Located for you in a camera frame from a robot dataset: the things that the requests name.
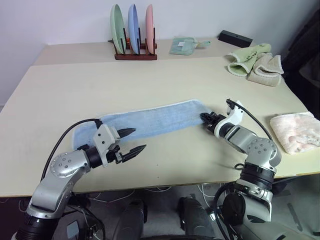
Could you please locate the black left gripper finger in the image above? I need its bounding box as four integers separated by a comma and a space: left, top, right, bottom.
121, 144, 148, 162
116, 127, 137, 139

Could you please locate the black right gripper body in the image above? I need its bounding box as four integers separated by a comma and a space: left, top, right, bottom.
207, 112, 227, 134

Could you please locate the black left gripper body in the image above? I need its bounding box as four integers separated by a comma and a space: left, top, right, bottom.
105, 144, 126, 165

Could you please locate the light blue towel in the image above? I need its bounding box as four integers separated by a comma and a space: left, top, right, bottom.
71, 99, 213, 151

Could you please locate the green towel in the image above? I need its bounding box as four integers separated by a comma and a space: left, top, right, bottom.
227, 43, 272, 77

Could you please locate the beige towel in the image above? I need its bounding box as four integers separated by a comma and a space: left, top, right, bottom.
246, 52, 285, 88

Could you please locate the pink fluffy towel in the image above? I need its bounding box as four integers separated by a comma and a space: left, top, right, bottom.
269, 111, 320, 155

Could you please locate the dark rounded robot leg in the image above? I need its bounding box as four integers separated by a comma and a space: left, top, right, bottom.
176, 195, 216, 238
121, 198, 146, 240

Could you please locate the green dustpan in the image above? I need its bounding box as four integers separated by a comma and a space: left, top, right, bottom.
169, 35, 198, 56

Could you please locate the brown wooden plate rack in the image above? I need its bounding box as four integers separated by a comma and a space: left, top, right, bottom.
107, 23, 158, 61

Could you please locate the black rectangular box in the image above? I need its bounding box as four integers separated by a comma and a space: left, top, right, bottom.
217, 29, 253, 49

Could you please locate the pink plate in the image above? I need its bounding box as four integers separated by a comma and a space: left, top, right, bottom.
145, 3, 156, 55

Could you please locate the green plate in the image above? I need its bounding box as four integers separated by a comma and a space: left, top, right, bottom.
110, 3, 127, 54

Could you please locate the blue plate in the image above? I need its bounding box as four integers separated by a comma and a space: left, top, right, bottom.
127, 3, 140, 55

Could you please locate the black chair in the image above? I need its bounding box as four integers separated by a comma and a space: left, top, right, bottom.
281, 4, 320, 119

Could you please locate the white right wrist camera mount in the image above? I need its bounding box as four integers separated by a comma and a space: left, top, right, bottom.
214, 99, 245, 137

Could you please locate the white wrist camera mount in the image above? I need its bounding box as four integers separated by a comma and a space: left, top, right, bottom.
92, 124, 121, 168
214, 99, 245, 137

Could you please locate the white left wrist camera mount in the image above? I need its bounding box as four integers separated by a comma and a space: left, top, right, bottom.
92, 124, 121, 168

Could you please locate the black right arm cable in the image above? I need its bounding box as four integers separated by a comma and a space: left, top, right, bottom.
231, 100, 274, 142

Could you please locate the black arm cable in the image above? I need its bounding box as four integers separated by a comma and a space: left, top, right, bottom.
231, 100, 274, 142
40, 119, 103, 182

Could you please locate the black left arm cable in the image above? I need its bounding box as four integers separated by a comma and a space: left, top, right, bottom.
40, 119, 103, 182

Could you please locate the white floor cable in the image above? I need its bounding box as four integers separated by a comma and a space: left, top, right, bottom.
196, 183, 217, 216

